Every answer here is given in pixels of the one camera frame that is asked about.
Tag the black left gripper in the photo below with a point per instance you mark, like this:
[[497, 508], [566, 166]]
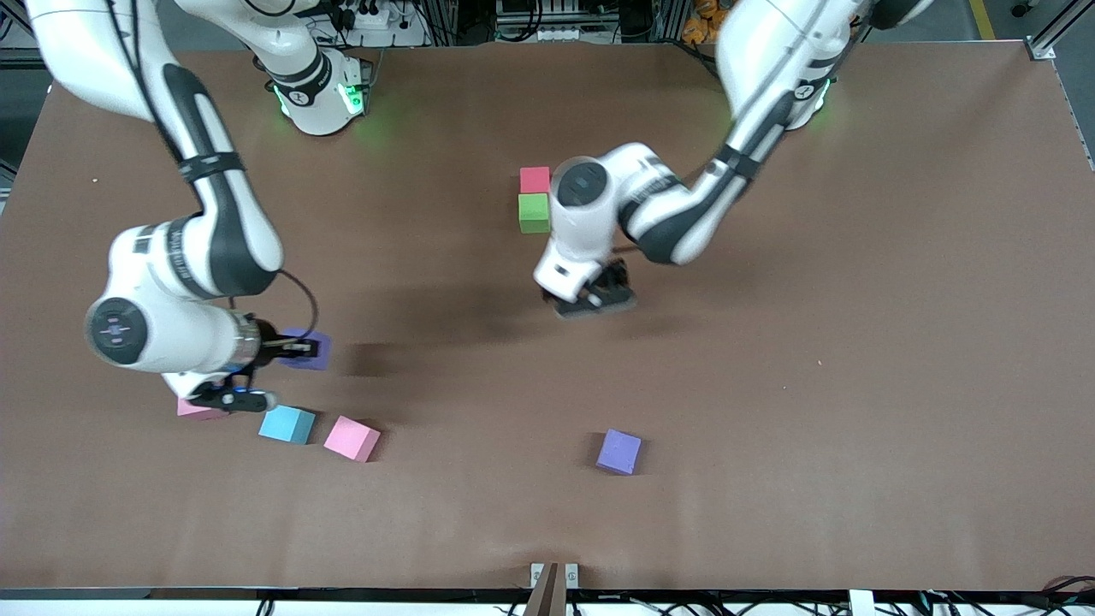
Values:
[[614, 278]]

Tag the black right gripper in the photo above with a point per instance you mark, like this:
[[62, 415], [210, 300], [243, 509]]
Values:
[[270, 340]]

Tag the purple foam block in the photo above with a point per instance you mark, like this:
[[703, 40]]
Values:
[[618, 451], [324, 352]]

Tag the pink foam block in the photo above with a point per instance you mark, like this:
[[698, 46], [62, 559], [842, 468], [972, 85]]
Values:
[[197, 412], [351, 438]]

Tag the green foam block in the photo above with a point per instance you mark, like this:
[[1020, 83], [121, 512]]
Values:
[[534, 214]]

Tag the red foam block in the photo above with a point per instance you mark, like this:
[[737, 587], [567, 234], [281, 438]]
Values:
[[535, 180]]

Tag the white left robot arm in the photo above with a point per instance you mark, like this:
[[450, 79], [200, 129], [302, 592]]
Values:
[[582, 222]]

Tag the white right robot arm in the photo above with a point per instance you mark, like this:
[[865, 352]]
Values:
[[171, 334]]

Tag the cyan foam block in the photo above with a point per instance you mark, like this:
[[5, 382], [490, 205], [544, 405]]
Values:
[[285, 424]]

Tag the bag of orange items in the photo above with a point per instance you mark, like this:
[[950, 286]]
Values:
[[701, 21]]

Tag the brown paper table cover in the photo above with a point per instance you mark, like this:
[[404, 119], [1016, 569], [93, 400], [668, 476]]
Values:
[[855, 428]]

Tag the small metal bracket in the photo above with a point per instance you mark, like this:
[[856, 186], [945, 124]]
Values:
[[536, 575]]

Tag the aluminium profile frame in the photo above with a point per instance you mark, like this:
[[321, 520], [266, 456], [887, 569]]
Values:
[[1039, 50]]

